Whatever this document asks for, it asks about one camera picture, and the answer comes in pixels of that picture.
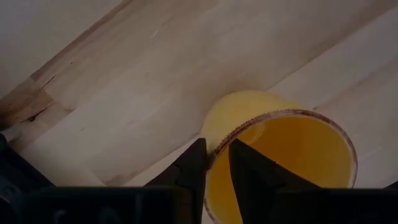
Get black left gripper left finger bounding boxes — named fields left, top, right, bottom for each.
left=144, top=138, right=208, bottom=224

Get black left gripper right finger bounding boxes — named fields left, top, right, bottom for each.
left=228, top=139, right=321, bottom=224

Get large yellow cup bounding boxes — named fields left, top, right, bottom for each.
left=200, top=90, right=358, bottom=224

